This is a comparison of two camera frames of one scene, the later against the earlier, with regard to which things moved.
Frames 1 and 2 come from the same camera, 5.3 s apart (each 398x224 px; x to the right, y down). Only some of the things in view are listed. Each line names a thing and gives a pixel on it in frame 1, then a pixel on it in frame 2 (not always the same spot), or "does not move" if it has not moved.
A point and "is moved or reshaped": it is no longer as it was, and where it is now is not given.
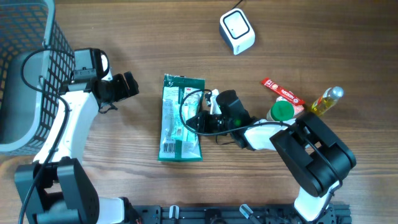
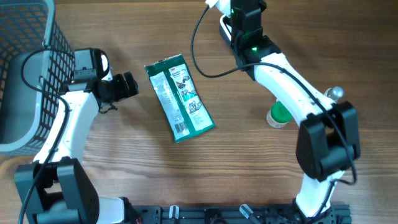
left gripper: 123,91 does not move
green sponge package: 176,143 is moved or reshaped
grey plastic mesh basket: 37,63 does not move
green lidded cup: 282,110 does not move
